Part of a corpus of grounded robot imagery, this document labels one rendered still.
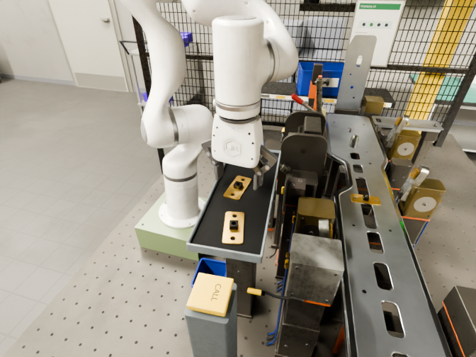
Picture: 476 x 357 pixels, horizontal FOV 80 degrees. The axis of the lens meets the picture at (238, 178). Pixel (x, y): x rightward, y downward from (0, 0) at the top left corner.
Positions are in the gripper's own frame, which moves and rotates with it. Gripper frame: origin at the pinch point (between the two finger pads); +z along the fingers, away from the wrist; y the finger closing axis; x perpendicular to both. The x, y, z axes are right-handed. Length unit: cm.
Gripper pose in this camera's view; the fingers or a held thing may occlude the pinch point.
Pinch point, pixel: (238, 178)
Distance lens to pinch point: 63.6
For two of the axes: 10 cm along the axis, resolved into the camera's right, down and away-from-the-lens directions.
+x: 3.9, -5.4, 7.5
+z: 0.0, 8.1, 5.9
